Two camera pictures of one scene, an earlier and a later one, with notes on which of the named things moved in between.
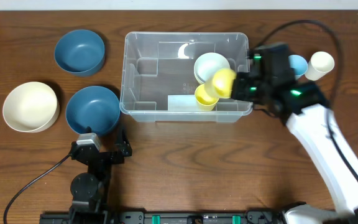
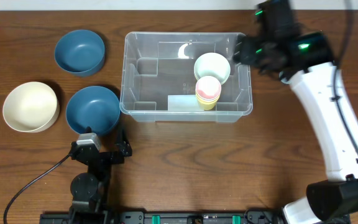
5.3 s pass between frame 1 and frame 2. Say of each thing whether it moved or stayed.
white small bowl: stayed
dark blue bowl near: stayed
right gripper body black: moved
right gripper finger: moved
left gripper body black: stayed
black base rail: stayed
